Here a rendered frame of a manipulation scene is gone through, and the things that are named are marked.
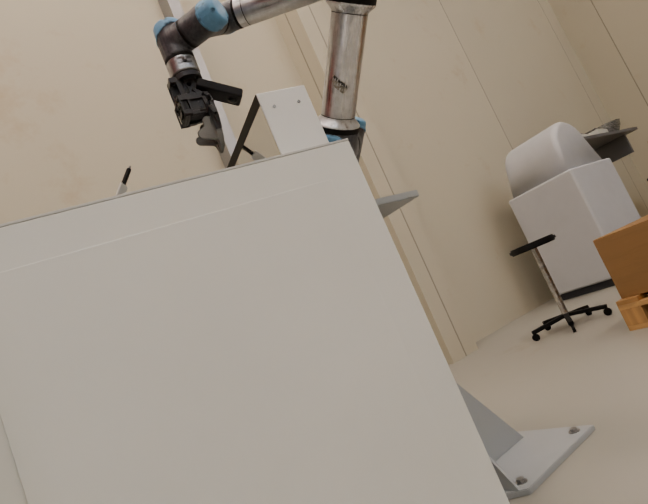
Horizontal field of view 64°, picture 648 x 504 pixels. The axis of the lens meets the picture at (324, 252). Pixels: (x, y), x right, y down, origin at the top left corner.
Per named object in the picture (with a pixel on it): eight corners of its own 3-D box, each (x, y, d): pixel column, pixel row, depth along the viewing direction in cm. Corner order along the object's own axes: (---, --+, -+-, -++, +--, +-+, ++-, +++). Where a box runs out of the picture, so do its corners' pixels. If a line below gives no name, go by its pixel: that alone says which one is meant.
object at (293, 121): (286, 166, 86) (256, 92, 88) (230, 256, 136) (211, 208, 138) (335, 153, 90) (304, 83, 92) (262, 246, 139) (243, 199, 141)
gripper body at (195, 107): (182, 132, 129) (165, 89, 131) (214, 125, 133) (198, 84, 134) (185, 116, 122) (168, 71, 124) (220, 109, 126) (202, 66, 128)
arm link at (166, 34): (168, 8, 126) (143, 29, 130) (183, 47, 125) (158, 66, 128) (189, 20, 134) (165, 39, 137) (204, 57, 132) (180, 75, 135)
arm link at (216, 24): (221, -8, 130) (189, 18, 134) (203, -8, 120) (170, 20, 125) (239, 21, 132) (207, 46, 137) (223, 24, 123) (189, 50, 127)
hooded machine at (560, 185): (591, 282, 490) (525, 150, 510) (665, 259, 438) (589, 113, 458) (555, 304, 446) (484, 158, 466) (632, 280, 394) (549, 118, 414)
